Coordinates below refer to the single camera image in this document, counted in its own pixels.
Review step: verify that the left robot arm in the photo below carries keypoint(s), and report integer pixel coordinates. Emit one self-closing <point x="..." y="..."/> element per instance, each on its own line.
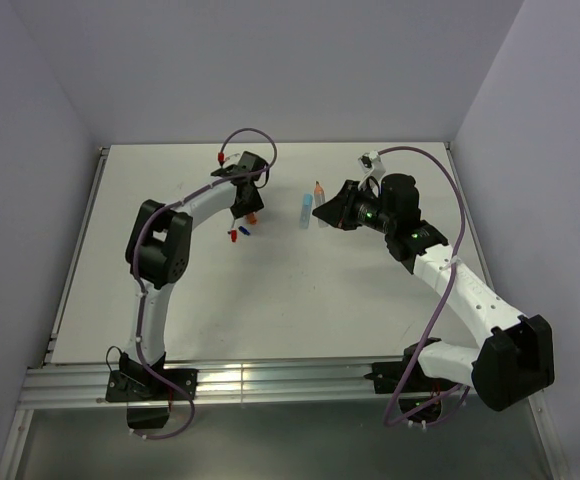
<point x="158" y="254"/>

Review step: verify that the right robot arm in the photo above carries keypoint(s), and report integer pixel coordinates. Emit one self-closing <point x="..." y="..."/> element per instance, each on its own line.
<point x="513" y="357"/>

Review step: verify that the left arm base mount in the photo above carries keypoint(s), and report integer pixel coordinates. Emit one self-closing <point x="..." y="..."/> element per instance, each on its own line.
<point x="148" y="405"/>

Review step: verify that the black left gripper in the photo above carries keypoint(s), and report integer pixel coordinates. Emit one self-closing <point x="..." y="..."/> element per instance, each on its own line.
<point x="255" y="205"/>

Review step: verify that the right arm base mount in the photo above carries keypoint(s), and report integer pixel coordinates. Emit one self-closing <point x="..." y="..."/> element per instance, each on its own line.
<point x="414" y="398"/>

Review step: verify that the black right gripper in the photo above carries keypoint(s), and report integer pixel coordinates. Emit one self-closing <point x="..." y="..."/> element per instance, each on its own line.
<point x="340" y="209"/>

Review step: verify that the aluminium rail frame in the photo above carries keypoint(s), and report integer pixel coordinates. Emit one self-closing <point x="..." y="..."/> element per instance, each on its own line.
<point x="281" y="325"/>

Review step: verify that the orange marker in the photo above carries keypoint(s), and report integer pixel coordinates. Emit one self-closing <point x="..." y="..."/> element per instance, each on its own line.
<point x="319" y="200"/>

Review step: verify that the light blue marker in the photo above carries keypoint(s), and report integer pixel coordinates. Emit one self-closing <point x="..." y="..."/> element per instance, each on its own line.
<point x="306" y="209"/>

